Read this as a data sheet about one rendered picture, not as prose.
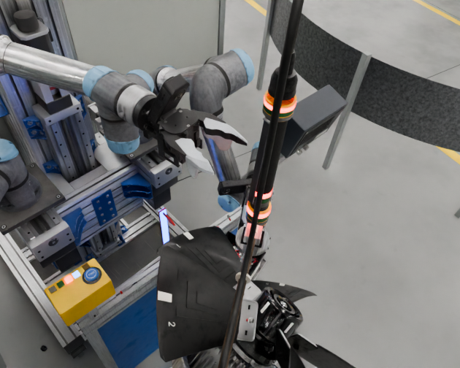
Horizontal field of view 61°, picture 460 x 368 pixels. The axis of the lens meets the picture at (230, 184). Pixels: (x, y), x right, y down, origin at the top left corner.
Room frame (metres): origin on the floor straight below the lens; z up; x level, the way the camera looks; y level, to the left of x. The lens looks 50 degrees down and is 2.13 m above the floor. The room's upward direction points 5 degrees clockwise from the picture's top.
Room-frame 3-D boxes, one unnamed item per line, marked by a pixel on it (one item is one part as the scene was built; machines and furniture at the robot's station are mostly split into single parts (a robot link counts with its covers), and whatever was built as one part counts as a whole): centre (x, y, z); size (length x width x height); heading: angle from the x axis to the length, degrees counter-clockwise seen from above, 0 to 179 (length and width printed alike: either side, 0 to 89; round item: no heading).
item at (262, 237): (0.42, -0.06, 1.50); 0.09 x 0.07 x 0.10; 171
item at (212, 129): (0.53, 0.02, 1.63); 0.09 x 0.03 x 0.06; 78
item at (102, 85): (0.64, 0.26, 1.63); 0.11 x 0.08 x 0.09; 56
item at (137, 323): (0.75, 0.13, 0.45); 0.82 x 0.01 x 0.66; 136
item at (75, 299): (0.47, 0.41, 1.02); 0.16 x 0.10 x 0.11; 136
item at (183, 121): (0.55, 0.13, 1.63); 0.12 x 0.08 x 0.09; 56
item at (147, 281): (0.75, 0.13, 0.82); 0.90 x 0.04 x 0.08; 136
